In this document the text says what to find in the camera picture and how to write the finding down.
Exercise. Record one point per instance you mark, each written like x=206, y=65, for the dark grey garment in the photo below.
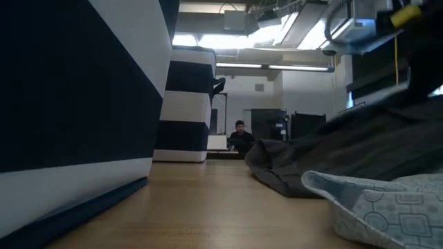
x=363, y=152

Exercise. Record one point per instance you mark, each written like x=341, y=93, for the person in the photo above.
x=241, y=138

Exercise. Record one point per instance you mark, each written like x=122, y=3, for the grey wall vent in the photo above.
x=259, y=87

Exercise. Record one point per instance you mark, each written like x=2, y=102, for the pale patterned cloth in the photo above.
x=391, y=214

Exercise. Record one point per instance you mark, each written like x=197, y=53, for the black metal stand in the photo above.
x=214, y=121

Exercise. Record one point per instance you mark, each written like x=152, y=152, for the silver ceiling duct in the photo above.
x=360, y=27

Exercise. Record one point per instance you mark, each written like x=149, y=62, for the white box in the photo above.
x=217, y=142

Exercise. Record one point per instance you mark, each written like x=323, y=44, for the grey ceiling box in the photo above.
x=235, y=20

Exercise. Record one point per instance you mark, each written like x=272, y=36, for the navy white striped fabric bin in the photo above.
x=187, y=107
x=69, y=103

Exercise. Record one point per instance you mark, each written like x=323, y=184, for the yellow tape band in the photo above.
x=406, y=15

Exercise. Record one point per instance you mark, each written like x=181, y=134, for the black cabinet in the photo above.
x=308, y=126
x=268, y=124

